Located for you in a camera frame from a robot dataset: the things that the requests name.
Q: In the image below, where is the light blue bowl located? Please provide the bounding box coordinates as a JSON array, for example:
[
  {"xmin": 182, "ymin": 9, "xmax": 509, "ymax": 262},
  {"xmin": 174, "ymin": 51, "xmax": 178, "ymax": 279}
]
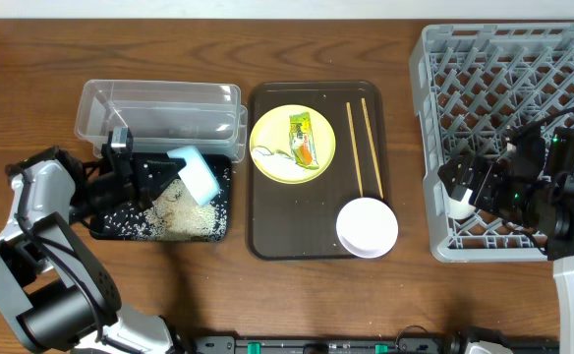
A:
[{"xmin": 167, "ymin": 146, "xmax": 220, "ymax": 207}]

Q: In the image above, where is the white cup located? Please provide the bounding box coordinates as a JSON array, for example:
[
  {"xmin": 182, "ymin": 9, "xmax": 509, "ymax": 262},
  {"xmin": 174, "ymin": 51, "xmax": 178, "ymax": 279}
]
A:
[{"xmin": 447, "ymin": 196, "xmax": 476, "ymax": 220}]

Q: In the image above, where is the white tissue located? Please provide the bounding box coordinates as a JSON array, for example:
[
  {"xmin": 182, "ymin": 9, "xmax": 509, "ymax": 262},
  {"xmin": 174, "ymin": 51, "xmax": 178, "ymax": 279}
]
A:
[{"xmin": 252, "ymin": 146, "xmax": 293, "ymax": 163}]

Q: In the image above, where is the green snack wrapper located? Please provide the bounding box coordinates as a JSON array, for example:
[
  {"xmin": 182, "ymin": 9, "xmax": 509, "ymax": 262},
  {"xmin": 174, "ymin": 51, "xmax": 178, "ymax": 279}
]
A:
[{"xmin": 289, "ymin": 112, "xmax": 319, "ymax": 170}]

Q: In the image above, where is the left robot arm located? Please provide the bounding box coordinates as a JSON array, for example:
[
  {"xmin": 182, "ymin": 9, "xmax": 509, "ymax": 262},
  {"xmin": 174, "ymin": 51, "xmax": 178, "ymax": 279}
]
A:
[{"xmin": 0, "ymin": 147, "xmax": 195, "ymax": 353}]

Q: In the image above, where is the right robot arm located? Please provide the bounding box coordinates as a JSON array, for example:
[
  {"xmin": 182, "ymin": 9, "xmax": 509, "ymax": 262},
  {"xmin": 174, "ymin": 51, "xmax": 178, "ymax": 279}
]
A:
[{"xmin": 438, "ymin": 107, "xmax": 574, "ymax": 353}]

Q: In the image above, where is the grey dishwasher rack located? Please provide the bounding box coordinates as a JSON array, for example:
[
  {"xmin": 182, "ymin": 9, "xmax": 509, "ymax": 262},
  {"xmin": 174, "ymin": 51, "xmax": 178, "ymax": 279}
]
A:
[{"xmin": 410, "ymin": 23, "xmax": 574, "ymax": 263}]

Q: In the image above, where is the black tray bin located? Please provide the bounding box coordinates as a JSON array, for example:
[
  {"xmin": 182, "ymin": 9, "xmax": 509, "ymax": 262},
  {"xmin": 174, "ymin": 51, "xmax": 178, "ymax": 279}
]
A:
[{"xmin": 88, "ymin": 151, "xmax": 234, "ymax": 243}]

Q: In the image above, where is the food scraps rice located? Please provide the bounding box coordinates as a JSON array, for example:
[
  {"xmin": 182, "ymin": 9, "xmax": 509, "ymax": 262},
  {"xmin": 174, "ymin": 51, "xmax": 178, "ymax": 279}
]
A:
[{"xmin": 100, "ymin": 164, "xmax": 232, "ymax": 243}]

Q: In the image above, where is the clear plastic bin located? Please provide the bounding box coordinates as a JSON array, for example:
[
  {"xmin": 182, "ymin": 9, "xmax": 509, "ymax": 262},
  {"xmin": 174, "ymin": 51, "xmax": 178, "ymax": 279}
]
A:
[{"xmin": 75, "ymin": 80, "xmax": 248, "ymax": 163}]

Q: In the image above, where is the yellow plate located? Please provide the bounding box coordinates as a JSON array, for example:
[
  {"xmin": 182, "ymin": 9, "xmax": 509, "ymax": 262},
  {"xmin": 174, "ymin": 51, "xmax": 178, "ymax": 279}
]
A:
[{"xmin": 249, "ymin": 104, "xmax": 336, "ymax": 184}]

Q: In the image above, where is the right wooden chopstick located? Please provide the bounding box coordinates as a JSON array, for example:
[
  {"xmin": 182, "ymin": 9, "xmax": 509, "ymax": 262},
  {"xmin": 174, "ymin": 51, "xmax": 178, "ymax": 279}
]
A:
[{"xmin": 361, "ymin": 97, "xmax": 384, "ymax": 200}]

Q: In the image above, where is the wooden chopstick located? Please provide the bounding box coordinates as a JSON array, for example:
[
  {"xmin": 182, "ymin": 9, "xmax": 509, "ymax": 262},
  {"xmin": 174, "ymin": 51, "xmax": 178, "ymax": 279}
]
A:
[
  {"xmin": 345, "ymin": 101, "xmax": 364, "ymax": 197},
  {"xmin": 361, "ymin": 97, "xmax": 384, "ymax": 200}
]

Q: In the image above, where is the white bowl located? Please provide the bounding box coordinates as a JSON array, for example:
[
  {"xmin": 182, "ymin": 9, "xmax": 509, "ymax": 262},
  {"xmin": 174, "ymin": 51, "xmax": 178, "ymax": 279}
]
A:
[{"xmin": 335, "ymin": 197, "xmax": 399, "ymax": 259}]

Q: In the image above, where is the brown serving tray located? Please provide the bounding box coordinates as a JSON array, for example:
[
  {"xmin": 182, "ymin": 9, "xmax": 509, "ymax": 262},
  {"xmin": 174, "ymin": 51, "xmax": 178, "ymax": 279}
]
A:
[{"xmin": 246, "ymin": 81, "xmax": 390, "ymax": 261}]

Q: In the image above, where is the left wooden chopstick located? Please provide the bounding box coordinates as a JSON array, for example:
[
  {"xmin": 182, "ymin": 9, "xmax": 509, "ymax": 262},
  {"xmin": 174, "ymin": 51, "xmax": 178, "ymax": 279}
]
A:
[{"xmin": 345, "ymin": 101, "xmax": 364, "ymax": 197}]

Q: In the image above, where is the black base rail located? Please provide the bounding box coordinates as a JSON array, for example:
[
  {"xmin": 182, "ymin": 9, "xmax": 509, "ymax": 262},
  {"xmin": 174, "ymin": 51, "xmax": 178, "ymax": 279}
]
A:
[{"xmin": 191, "ymin": 324, "xmax": 559, "ymax": 354}]

